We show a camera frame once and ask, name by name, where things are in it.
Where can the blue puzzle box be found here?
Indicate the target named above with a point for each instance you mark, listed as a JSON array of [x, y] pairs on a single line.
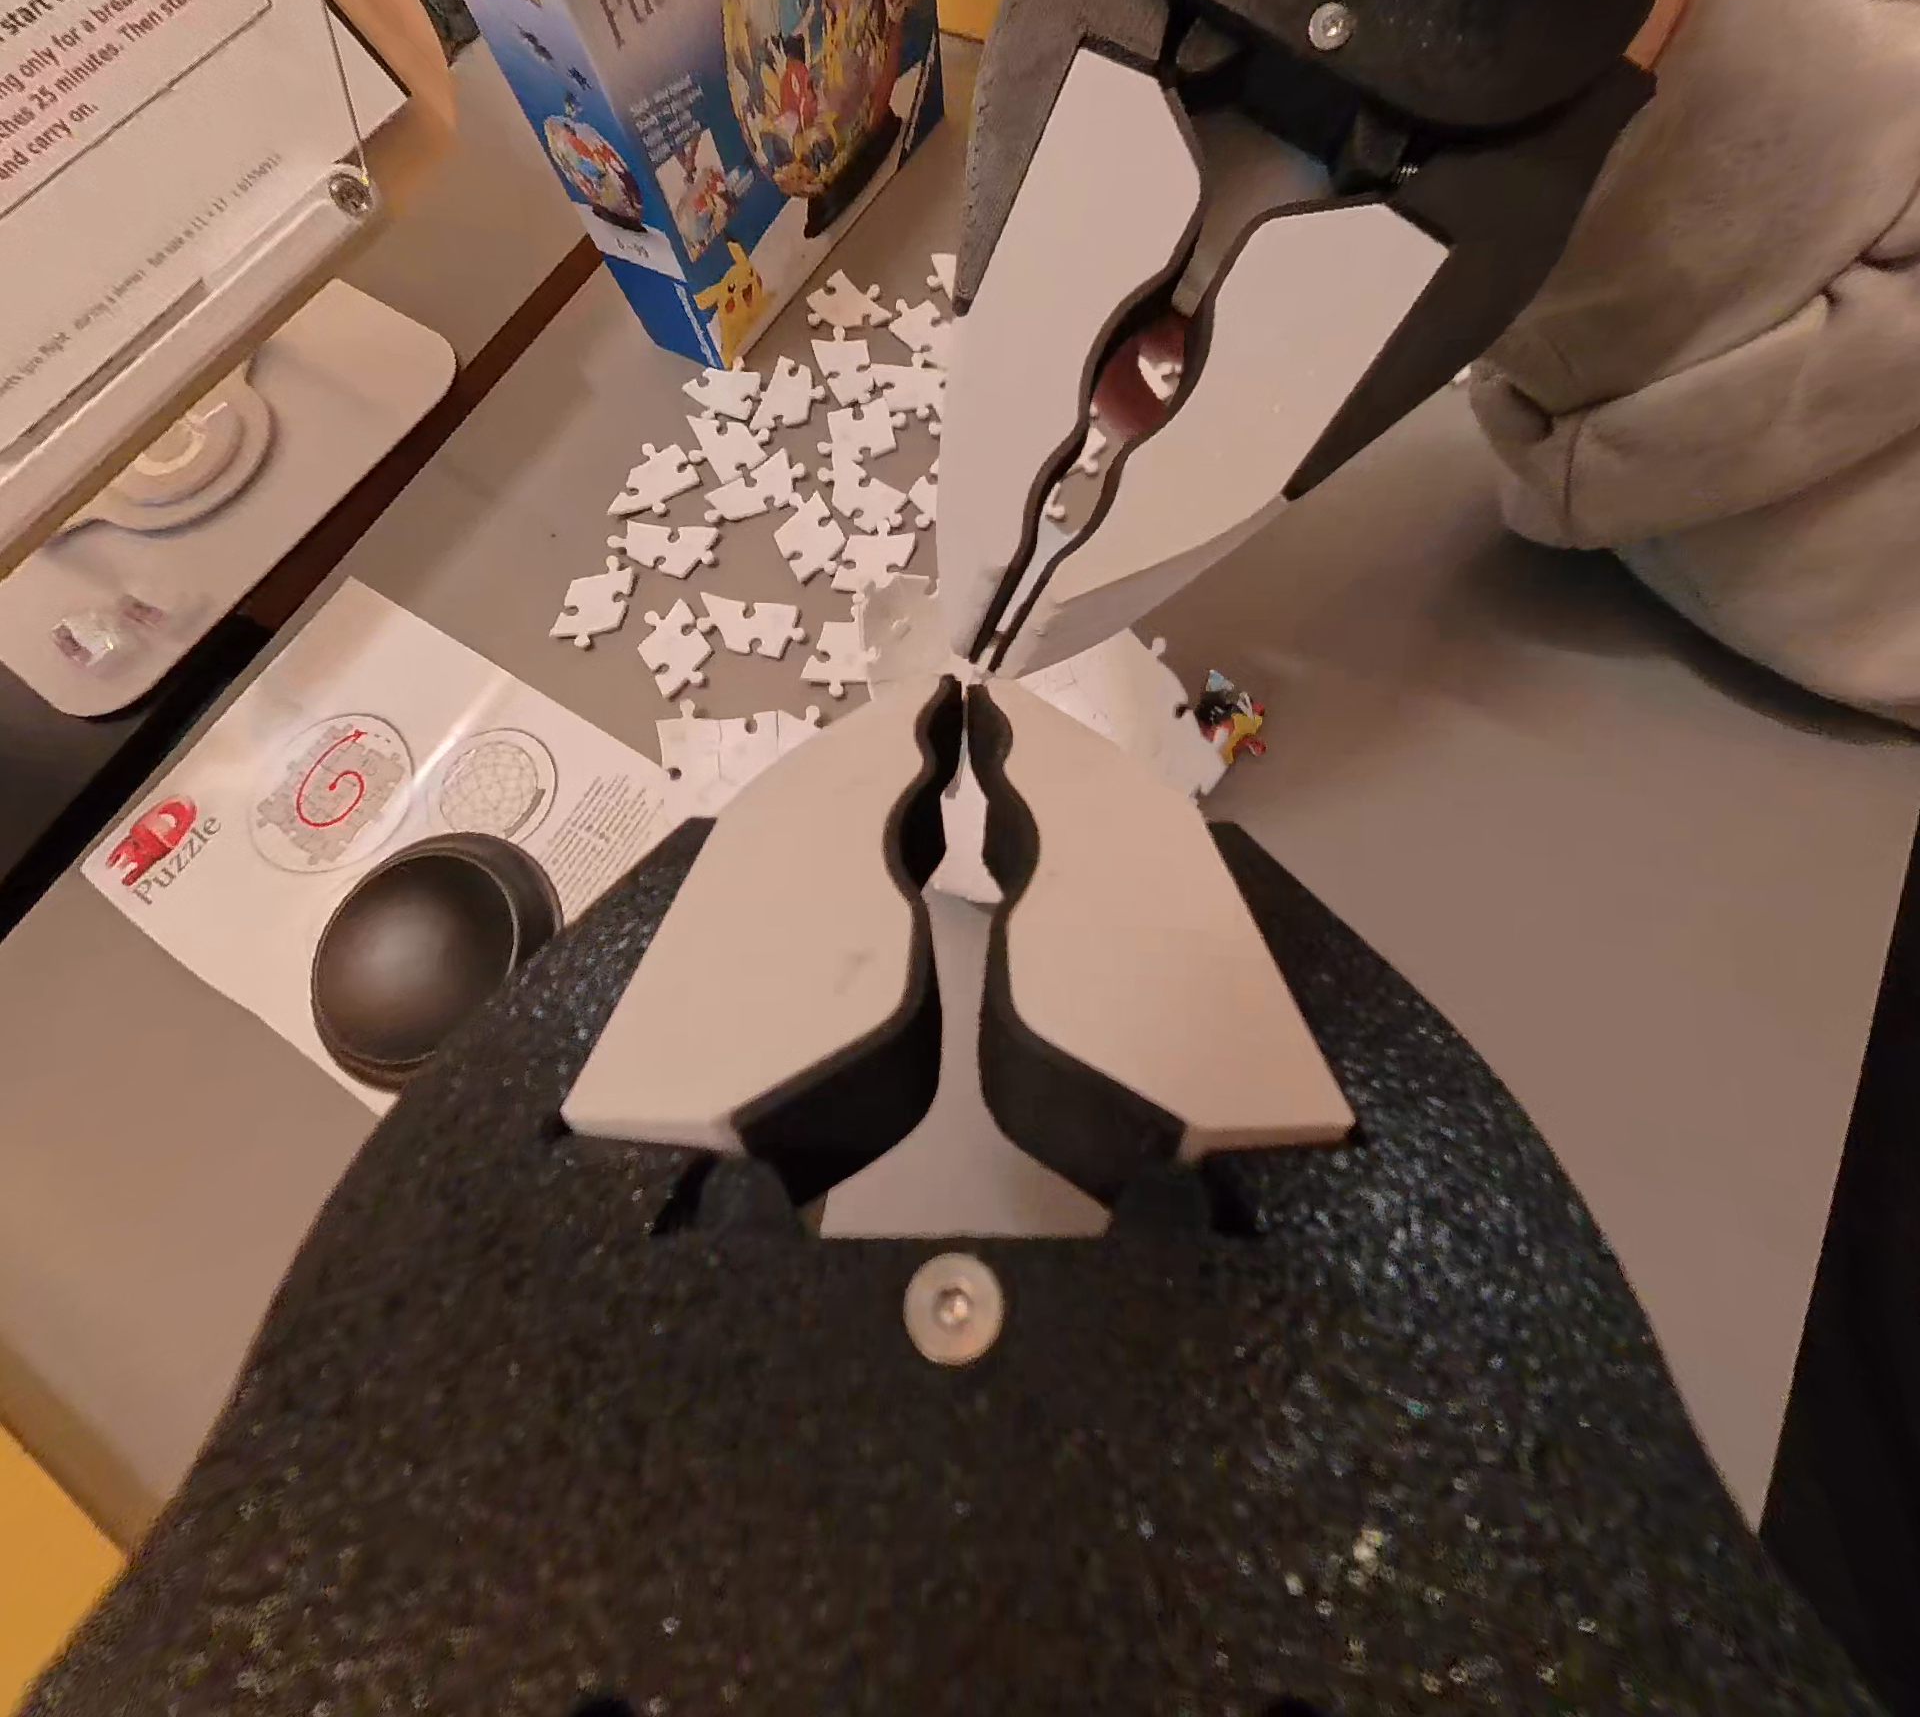
[[673, 22]]

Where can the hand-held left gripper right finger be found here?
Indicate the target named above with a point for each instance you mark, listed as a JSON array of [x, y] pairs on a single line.
[[1170, 982]]

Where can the small clear plastic wrapper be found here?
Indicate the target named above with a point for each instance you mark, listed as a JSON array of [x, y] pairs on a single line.
[[105, 635]]

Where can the acrylic sign holder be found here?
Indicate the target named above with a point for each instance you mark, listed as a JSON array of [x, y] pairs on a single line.
[[135, 98]]

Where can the white instruction leaflet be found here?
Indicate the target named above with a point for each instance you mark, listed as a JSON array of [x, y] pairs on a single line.
[[449, 788]]

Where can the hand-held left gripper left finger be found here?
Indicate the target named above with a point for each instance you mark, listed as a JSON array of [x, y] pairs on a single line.
[[749, 966]]

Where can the pile of puzzle pieces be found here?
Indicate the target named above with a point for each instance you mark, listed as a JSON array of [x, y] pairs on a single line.
[[779, 472]]

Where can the small joined puzzle pieces cluster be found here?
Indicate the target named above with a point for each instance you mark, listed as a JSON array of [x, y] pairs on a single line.
[[735, 750]]

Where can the person's dark trousers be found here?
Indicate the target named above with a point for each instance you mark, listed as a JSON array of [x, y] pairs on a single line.
[[1852, 1298]]

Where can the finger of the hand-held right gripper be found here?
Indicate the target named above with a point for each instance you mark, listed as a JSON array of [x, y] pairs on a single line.
[[1035, 307], [1290, 352]]

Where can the assembled white puzzle ball section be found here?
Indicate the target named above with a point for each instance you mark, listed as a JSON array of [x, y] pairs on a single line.
[[1133, 712]]

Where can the single white puzzle piece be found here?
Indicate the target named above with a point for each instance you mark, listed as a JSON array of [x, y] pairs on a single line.
[[972, 664]]

